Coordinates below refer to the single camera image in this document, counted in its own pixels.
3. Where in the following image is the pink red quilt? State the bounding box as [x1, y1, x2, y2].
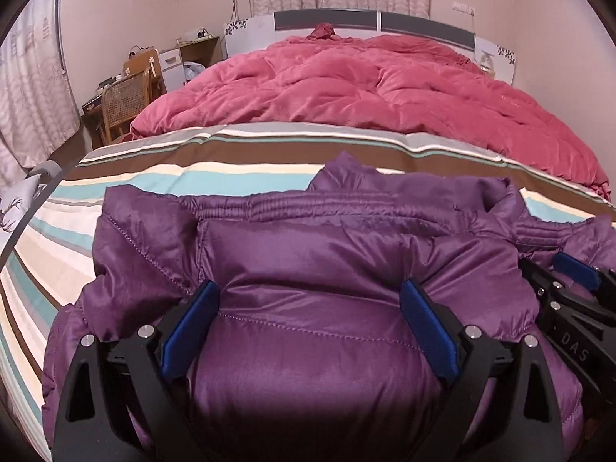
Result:
[131, 24, 611, 197]

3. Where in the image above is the purple down jacket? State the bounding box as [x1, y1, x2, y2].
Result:
[42, 154, 615, 461]

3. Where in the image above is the white wall socket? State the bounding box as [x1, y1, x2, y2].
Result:
[452, 1, 475, 17]

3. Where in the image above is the white grey headboard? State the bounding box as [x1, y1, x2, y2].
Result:
[223, 8, 517, 85]

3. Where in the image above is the side window curtain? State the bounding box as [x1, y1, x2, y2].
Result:
[0, 0, 80, 188]

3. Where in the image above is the clear plastic water jug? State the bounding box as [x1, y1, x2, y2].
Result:
[183, 60, 206, 82]

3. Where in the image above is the wooden rattan chair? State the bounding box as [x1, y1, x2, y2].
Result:
[101, 67, 156, 145]

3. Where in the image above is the white bedside cabinet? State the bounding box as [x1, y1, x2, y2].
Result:
[156, 35, 223, 94]

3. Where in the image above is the striped bed sheet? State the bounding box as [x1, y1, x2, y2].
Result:
[1, 122, 615, 461]

